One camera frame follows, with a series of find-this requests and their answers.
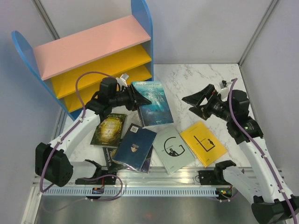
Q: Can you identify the green Alice Wonderland book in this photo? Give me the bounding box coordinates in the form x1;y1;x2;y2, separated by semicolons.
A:
90;113;127;148

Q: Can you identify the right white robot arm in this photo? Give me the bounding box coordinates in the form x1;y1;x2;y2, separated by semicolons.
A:
182;84;299;224

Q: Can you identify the aluminium mounting rail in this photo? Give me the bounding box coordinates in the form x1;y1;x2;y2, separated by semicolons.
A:
63;167;216;187

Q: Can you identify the dark purple book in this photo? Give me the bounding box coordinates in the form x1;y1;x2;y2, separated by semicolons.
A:
140;146;153;173

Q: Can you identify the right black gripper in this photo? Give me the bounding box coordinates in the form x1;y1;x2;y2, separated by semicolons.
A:
182;83;234;121

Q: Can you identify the white slotted cable duct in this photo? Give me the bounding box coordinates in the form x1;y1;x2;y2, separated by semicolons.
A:
43;185;232;197

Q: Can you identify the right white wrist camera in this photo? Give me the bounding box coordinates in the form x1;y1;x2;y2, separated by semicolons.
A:
219;80;232;100

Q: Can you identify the navy blue hardcover book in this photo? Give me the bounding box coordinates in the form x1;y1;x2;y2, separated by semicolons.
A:
113;123;157;171

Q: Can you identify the teal ocean cover book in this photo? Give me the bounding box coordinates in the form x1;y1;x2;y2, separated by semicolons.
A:
132;81;174;127

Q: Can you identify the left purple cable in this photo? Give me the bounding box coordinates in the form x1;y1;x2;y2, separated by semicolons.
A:
39;71;117;193

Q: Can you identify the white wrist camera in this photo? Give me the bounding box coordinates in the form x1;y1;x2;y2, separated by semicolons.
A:
116;73;129;88
219;80;232;100

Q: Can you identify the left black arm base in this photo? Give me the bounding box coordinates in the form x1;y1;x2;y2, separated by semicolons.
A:
75;176;116;186

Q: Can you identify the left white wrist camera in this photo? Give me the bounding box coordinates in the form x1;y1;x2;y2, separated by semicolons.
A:
116;73;129;88

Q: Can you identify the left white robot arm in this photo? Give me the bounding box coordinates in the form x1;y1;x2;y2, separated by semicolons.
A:
35;77;151;187

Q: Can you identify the yellow letter L book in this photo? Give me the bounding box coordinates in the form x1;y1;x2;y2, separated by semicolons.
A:
180;121;228;167

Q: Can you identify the blue pink yellow bookshelf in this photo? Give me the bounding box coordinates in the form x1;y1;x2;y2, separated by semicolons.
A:
11;0;154;119

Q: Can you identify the black Moon and Sixpence book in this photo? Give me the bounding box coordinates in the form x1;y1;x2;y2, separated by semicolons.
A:
103;147;126;174

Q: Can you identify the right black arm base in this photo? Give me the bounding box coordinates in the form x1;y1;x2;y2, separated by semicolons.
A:
198;170;231;186

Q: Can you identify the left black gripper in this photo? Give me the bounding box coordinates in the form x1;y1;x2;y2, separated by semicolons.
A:
109;84;152;111

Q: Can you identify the grey letter G book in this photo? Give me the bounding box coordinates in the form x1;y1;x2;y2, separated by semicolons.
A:
153;126;195;175

